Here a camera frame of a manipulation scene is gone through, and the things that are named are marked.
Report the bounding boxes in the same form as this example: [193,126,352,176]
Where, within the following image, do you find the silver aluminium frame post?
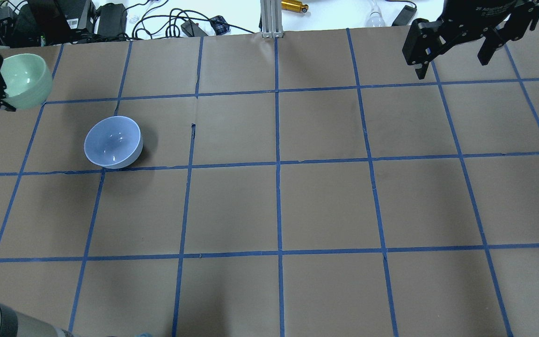
[260,0,284,38]

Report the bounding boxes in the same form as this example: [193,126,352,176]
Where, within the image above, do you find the black power adapter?
[391,6,417,26]

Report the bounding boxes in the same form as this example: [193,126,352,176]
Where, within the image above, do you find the light blue bowl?
[83,116,144,170]

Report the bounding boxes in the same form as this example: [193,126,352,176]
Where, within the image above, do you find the black power brick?
[96,3,127,37]

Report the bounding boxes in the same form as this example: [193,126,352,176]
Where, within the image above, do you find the light green bowl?
[0,53,53,110]

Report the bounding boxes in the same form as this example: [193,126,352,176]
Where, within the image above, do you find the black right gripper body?
[438,0,525,36]

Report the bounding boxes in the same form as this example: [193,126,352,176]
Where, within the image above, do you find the tangled black cables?
[131,0,256,40]

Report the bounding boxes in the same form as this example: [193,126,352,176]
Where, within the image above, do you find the white light bulb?
[366,0,386,28]

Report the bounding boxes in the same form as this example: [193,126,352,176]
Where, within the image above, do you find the gold cylindrical tool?
[282,0,309,14]

